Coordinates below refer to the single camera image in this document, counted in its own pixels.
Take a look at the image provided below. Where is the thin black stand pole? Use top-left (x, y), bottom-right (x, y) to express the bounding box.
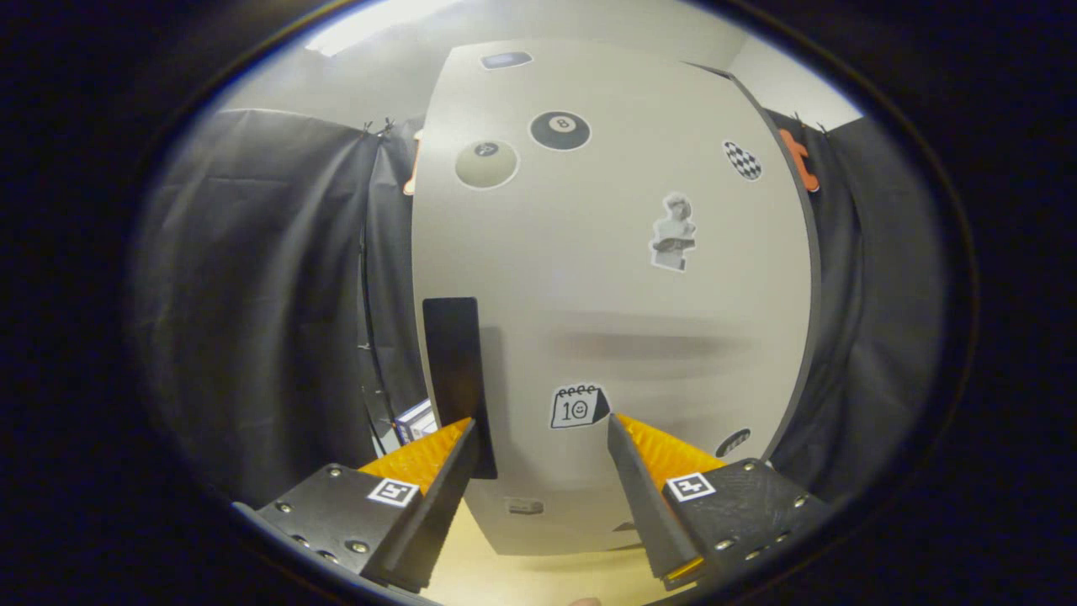
top-left (358, 236), bottom-right (384, 439)

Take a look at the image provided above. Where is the grey cabinet body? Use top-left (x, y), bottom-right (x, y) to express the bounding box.
top-left (690, 63), bottom-right (822, 460)

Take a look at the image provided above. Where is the black door handle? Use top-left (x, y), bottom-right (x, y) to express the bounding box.
top-left (422, 296), bottom-right (499, 481)

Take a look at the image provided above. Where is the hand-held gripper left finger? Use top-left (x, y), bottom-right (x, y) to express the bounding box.
top-left (257, 418), bottom-right (479, 594)

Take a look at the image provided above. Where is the dark blue book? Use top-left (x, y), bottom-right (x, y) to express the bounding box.
top-left (394, 399), bottom-right (438, 445)

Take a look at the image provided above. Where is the black backdrop cloth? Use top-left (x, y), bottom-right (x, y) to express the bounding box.
top-left (126, 108), bottom-right (952, 506)

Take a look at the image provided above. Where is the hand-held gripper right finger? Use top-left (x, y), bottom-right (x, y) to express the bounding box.
top-left (606, 412), bottom-right (834, 590)

